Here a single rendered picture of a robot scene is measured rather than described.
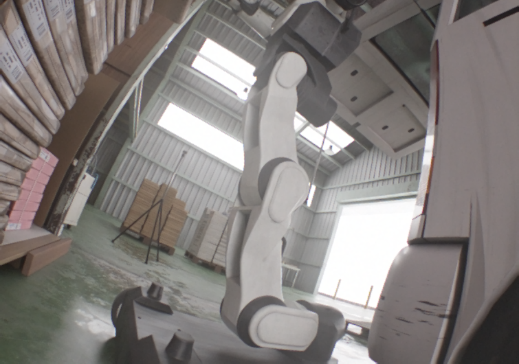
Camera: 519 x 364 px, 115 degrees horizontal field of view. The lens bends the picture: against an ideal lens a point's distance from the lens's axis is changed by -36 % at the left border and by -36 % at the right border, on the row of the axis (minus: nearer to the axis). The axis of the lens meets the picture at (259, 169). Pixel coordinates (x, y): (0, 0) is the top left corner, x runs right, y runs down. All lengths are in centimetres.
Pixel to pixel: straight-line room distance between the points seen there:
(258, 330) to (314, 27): 88
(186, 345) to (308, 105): 70
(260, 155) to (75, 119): 120
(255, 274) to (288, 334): 18
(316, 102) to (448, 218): 52
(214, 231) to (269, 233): 478
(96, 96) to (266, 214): 130
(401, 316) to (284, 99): 57
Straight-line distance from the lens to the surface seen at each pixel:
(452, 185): 51
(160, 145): 966
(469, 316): 45
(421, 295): 47
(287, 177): 60
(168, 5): 98
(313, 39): 88
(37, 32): 54
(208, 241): 533
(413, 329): 47
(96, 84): 167
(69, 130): 159
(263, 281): 64
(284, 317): 64
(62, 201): 159
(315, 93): 81
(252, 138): 74
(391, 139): 232
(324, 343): 81
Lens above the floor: 41
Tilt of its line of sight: 20 degrees up
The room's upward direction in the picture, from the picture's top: 21 degrees clockwise
